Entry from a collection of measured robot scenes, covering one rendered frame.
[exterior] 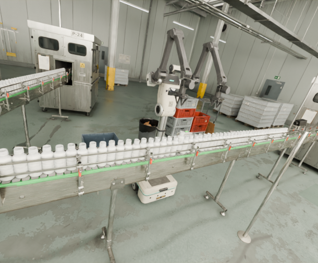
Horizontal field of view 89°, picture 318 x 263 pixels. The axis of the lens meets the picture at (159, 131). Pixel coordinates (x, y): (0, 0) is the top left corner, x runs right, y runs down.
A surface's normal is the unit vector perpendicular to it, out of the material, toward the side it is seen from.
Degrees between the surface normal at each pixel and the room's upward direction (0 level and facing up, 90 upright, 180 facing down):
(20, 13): 90
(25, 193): 90
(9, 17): 90
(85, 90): 90
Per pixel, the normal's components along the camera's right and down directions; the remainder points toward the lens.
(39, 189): 0.50, 0.42
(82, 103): 0.25, 0.40
